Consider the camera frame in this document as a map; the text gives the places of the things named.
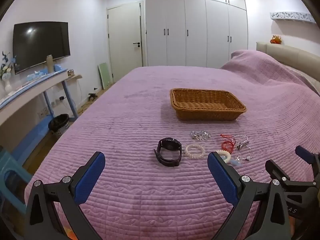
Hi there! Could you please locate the cream bead bracelet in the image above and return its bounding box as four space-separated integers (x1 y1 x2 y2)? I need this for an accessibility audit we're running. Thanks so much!
216 149 232 163

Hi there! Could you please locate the blue tissue pack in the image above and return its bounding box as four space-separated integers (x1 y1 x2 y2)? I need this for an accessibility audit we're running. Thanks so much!
26 71 45 81

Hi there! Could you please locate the purple quilted blanket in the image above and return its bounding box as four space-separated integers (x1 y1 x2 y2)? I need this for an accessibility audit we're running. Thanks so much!
25 49 320 240

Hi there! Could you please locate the white vase with flowers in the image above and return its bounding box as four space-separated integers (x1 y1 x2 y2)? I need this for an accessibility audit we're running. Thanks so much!
0 51 20 93

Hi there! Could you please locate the green board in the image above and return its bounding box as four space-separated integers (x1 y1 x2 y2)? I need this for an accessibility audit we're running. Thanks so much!
98 62 112 90

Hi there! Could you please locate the white patterned wall shelf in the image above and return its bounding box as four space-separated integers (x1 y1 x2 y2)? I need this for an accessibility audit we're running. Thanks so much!
269 11 316 24

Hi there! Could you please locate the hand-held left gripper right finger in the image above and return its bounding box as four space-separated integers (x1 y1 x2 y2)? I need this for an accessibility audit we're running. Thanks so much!
207 151 293 240

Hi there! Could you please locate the clear bead bracelet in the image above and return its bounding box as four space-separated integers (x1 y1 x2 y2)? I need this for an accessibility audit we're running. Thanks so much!
231 134 249 144

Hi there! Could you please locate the silver crystal bracelet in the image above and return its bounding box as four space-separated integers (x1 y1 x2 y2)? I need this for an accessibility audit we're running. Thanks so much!
190 130 212 141

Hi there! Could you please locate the white wardrobe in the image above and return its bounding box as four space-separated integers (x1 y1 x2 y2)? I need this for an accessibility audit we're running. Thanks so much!
144 0 248 68

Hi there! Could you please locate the black wristwatch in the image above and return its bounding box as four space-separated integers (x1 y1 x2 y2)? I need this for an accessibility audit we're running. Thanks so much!
154 137 182 167

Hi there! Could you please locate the red cord bracelet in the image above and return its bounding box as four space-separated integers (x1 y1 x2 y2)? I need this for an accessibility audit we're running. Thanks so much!
220 134 237 153

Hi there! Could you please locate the blue plastic stool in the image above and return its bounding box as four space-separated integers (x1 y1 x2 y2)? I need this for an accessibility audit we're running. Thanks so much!
0 146 33 240

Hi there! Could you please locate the white bead bracelet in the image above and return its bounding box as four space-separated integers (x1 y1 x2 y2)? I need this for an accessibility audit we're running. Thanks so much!
185 144 206 158

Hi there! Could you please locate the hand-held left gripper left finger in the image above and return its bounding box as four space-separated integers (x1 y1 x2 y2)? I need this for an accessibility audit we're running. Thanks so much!
25 151 106 240

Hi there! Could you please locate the silver hair clip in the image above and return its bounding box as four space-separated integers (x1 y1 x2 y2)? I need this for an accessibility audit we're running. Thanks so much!
236 141 250 152

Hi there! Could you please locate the black mesh trash bin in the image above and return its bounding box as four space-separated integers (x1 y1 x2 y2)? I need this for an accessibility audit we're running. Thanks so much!
48 114 70 138

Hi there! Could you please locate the beige bed headboard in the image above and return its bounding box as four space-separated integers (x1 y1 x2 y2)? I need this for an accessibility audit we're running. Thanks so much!
256 42 320 93

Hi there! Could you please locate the black television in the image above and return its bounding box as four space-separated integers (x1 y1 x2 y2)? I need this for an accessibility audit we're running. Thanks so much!
12 22 71 75

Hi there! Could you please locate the white door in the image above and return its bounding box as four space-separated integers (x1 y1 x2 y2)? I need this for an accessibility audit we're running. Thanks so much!
107 1 144 83

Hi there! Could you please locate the brown wicker basket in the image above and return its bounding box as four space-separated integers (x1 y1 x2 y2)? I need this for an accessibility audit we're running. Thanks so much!
170 88 247 121

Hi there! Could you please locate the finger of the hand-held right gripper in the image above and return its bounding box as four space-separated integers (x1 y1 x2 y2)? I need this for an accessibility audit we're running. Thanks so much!
295 145 320 180
265 159 317 188

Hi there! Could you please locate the white and blue desk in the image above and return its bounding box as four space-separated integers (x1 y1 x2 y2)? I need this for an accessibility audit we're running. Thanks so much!
0 66 83 140

